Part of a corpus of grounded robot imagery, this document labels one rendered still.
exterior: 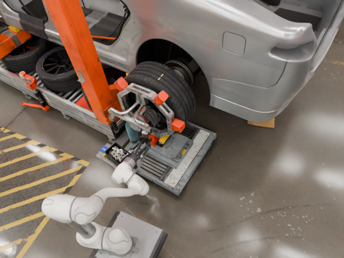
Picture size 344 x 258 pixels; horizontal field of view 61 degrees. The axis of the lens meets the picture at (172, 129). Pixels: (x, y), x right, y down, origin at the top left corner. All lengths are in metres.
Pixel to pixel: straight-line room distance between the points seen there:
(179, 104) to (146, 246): 1.13
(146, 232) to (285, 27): 1.78
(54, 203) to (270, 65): 1.60
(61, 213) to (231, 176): 1.86
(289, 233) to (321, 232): 0.28
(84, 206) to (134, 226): 0.87
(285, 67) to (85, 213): 1.54
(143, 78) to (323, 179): 2.05
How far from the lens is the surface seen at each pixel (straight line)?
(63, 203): 1.75
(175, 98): 2.28
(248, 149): 3.29
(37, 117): 4.09
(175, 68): 2.72
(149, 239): 2.44
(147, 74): 2.33
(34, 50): 4.26
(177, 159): 2.98
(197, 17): 2.14
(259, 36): 2.00
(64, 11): 2.17
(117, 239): 2.19
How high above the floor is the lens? 2.71
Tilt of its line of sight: 52 degrees down
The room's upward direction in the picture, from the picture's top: 7 degrees counter-clockwise
